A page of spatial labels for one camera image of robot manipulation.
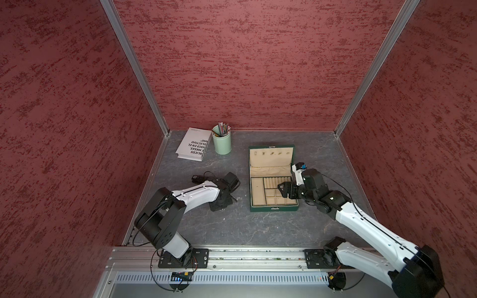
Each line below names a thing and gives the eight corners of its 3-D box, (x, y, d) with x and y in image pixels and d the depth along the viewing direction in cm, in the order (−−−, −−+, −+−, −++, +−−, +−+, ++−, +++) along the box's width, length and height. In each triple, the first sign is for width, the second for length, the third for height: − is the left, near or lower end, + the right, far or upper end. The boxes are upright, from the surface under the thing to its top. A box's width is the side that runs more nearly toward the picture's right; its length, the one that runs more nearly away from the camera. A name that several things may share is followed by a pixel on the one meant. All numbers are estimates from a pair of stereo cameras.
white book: (177, 158, 109) (175, 153, 105) (190, 131, 123) (188, 127, 119) (201, 161, 107) (200, 156, 104) (212, 134, 121) (211, 129, 118)
